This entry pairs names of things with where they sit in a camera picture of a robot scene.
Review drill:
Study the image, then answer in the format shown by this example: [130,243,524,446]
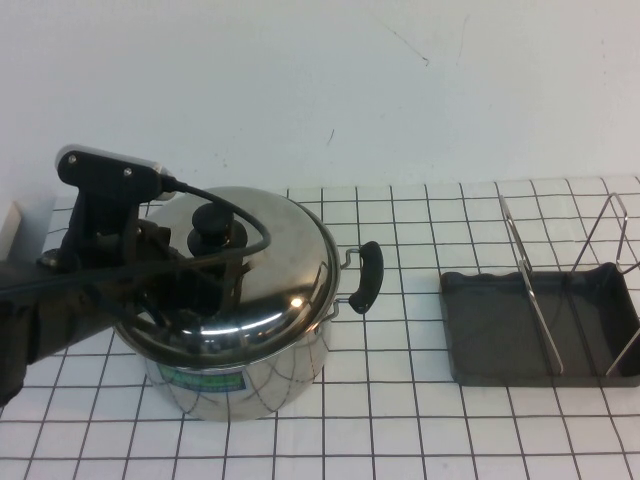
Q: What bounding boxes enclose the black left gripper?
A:
[37,217,244,321]

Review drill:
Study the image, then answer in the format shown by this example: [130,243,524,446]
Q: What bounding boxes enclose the stainless steel lid black knob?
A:
[114,185,337,354]

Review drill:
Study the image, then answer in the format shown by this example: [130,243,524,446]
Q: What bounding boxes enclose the beige board edge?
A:
[0,198,25,261]

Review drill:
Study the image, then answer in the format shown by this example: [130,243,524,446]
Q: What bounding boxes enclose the white black grid tablecloth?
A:
[0,172,640,480]

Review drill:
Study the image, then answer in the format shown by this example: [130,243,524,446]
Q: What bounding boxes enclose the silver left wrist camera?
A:
[53,143,175,201]

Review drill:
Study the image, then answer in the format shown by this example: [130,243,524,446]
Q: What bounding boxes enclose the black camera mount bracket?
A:
[57,149,164,261]

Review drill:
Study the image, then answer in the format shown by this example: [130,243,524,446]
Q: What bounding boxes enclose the stainless steel pot black handles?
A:
[112,185,384,424]

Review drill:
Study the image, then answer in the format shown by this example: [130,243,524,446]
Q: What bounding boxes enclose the grey tray wire lid rack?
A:
[437,192,640,389]

